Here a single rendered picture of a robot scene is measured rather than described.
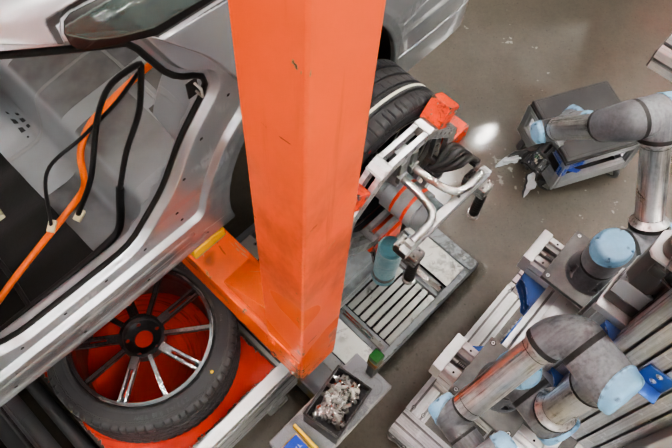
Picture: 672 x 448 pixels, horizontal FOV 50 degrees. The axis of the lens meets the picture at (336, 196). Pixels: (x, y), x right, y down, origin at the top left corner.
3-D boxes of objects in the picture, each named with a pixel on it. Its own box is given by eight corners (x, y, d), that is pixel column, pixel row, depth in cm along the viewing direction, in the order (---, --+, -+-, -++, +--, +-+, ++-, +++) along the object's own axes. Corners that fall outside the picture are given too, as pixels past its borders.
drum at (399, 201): (396, 179, 253) (401, 158, 240) (443, 217, 246) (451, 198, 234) (369, 204, 247) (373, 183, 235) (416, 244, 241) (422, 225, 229)
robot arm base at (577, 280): (620, 272, 235) (632, 260, 227) (596, 304, 229) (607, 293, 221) (581, 243, 240) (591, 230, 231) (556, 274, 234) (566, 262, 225)
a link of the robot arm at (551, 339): (559, 294, 158) (416, 414, 180) (594, 335, 154) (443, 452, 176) (576, 287, 168) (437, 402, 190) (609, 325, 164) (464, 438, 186)
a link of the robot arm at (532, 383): (511, 350, 211) (523, 335, 199) (541, 388, 206) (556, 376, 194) (479, 372, 207) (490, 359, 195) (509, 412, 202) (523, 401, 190)
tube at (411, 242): (401, 175, 230) (405, 158, 221) (447, 214, 224) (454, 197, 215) (364, 210, 224) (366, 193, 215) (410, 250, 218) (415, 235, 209)
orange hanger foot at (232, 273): (204, 222, 270) (193, 176, 240) (303, 317, 254) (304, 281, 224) (170, 251, 264) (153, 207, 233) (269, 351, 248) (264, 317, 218)
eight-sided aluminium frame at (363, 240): (425, 173, 278) (452, 87, 230) (438, 184, 276) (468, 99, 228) (326, 265, 258) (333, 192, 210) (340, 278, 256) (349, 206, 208)
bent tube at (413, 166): (441, 139, 238) (447, 120, 228) (487, 175, 232) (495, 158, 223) (406, 171, 231) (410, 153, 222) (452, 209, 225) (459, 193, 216)
